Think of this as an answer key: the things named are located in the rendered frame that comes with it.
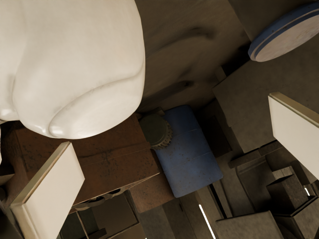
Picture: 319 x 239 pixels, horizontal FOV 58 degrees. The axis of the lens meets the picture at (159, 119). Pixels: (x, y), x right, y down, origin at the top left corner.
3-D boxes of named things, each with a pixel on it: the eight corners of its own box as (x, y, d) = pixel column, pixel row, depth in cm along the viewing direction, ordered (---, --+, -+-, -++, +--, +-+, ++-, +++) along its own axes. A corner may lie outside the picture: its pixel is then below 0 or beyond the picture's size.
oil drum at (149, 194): (133, 128, 321) (165, 204, 301) (164, 124, 368) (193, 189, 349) (101, 149, 354) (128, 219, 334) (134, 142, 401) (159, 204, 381)
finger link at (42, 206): (48, 257, 13) (32, 261, 13) (85, 179, 20) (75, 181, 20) (23, 203, 12) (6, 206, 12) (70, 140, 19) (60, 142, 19)
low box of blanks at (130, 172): (-22, 156, 208) (3, 246, 193) (6, 110, 161) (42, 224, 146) (88, 135, 276) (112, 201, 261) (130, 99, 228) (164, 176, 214)
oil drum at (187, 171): (171, 104, 294) (209, 187, 274) (199, 103, 342) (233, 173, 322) (133, 129, 327) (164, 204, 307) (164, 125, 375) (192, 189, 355)
